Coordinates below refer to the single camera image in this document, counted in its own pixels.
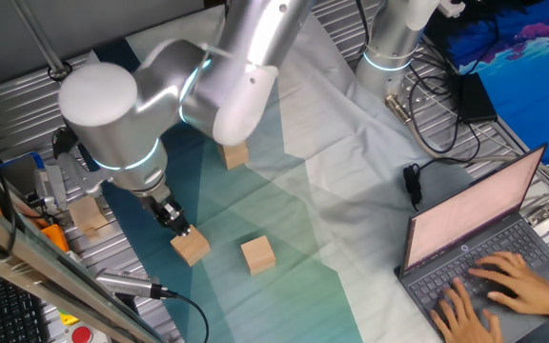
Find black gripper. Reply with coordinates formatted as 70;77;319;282
149;197;193;238

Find person's left hand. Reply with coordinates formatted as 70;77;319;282
429;278;503;343

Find person's right hand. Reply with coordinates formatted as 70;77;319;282
467;251;549;318

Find silver cylindrical device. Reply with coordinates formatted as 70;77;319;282
93;267;178;301

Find blue green white cloth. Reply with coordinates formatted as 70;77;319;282
62;11;476;343

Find orange button box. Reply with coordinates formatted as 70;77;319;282
40;223;71;253

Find grey box red button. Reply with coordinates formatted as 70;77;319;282
67;323;97;343

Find black keyboard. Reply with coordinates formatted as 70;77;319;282
0;266;50;343

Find grey metal pole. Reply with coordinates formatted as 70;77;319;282
10;0;74;91

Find grey laptop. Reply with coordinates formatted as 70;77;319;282
393;142;549;343

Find black power adapter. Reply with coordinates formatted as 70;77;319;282
454;71;498;125

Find blue illustrated mat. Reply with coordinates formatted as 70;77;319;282
424;0;549;166

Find black device cable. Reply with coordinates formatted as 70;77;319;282
159;285;211;343

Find silver camera mount bracket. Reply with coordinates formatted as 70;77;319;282
57;151;113;199

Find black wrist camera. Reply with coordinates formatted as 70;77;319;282
51;126;79;159

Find aluminium frame beam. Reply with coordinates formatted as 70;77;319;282
0;190;166;343

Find black tied power cable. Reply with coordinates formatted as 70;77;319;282
401;107;483;212

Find metal hose connector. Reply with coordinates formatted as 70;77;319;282
384;92;412;126

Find black base cables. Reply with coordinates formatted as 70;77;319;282
405;42;483;156

